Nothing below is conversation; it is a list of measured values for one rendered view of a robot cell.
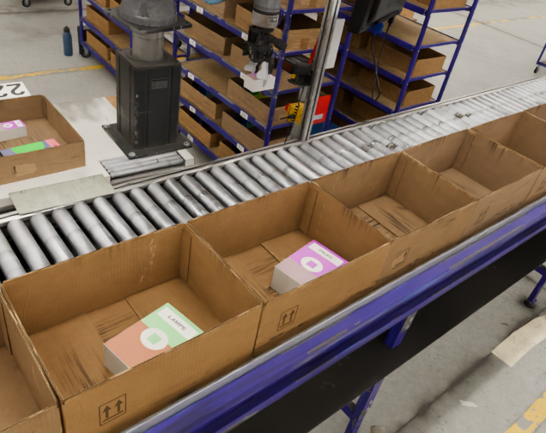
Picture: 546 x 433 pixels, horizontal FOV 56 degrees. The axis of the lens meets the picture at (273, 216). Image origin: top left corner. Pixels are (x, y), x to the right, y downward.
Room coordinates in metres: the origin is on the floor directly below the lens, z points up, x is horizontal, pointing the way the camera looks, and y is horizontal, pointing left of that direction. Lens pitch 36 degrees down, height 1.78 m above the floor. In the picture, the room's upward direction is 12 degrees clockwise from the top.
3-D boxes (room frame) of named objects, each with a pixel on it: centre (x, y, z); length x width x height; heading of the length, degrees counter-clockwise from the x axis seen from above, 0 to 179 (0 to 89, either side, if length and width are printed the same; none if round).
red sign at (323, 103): (2.08, -0.09, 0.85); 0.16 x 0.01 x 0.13; 136
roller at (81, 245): (1.06, 0.48, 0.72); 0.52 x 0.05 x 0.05; 46
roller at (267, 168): (1.62, -0.06, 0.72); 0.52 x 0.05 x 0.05; 46
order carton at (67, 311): (0.67, 0.22, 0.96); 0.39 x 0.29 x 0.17; 136
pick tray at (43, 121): (1.51, 0.90, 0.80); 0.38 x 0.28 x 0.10; 46
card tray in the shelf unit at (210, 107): (3.07, 0.51, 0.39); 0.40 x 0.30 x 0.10; 47
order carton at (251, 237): (0.95, -0.05, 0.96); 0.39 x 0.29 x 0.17; 136
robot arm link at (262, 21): (1.80, 0.16, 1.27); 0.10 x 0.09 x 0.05; 46
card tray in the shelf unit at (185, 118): (3.06, 0.51, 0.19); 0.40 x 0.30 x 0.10; 44
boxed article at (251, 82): (1.81, 0.15, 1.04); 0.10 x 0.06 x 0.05; 136
